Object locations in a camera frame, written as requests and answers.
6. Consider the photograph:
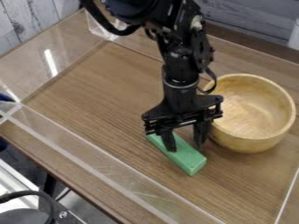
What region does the clear acrylic front wall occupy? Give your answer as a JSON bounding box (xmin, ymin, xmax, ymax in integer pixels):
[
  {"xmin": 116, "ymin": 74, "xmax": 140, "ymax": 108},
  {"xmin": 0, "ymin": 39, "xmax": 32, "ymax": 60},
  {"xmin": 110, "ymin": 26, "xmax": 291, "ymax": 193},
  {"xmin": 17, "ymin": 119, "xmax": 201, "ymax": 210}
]
[{"xmin": 0, "ymin": 87, "xmax": 225, "ymax": 224}]

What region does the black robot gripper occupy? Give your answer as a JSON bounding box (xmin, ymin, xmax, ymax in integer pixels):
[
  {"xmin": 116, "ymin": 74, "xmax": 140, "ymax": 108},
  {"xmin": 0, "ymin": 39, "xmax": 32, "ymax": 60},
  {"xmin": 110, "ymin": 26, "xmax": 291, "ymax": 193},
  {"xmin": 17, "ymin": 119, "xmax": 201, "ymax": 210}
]
[{"xmin": 142, "ymin": 79, "xmax": 224, "ymax": 152}]

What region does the green rectangular block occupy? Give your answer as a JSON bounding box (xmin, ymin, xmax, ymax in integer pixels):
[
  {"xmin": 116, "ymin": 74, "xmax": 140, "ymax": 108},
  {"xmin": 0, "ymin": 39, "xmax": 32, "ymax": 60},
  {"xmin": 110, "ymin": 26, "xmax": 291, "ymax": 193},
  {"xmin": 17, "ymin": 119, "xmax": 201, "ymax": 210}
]
[{"xmin": 145, "ymin": 134, "xmax": 206, "ymax": 177}]

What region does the clear acrylic corner bracket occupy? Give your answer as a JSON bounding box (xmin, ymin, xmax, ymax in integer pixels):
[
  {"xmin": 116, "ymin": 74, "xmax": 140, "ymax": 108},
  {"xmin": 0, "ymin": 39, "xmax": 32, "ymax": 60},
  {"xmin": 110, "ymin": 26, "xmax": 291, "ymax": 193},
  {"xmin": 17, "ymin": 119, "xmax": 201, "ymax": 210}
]
[{"xmin": 85, "ymin": 12, "xmax": 126, "ymax": 41}]

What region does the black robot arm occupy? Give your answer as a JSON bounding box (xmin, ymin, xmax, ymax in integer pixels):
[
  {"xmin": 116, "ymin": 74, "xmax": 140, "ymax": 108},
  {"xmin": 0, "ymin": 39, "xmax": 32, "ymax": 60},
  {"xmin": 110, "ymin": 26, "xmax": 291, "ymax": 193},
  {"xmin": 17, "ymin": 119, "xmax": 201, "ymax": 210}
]
[{"xmin": 80, "ymin": 0, "xmax": 222, "ymax": 152}]

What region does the blue object at left edge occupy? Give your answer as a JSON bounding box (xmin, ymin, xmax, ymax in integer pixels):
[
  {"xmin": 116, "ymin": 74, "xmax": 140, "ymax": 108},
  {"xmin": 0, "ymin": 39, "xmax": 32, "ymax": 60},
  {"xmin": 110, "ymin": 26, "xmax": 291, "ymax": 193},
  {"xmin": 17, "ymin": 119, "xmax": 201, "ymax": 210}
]
[{"xmin": 0, "ymin": 93, "xmax": 14, "ymax": 102}]

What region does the black cable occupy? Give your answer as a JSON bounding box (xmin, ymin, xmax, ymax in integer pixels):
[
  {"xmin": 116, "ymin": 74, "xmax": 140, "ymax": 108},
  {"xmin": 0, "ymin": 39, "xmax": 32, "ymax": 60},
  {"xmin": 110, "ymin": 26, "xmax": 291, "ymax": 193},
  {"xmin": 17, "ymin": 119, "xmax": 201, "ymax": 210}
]
[{"xmin": 0, "ymin": 190, "xmax": 56, "ymax": 224}]

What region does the light wooden bowl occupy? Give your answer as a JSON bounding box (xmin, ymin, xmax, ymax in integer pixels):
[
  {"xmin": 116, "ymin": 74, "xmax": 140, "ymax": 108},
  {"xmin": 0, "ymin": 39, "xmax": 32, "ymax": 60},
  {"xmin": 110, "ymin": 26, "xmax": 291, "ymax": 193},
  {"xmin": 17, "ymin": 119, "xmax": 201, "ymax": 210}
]
[{"xmin": 209, "ymin": 73, "xmax": 296, "ymax": 154}]

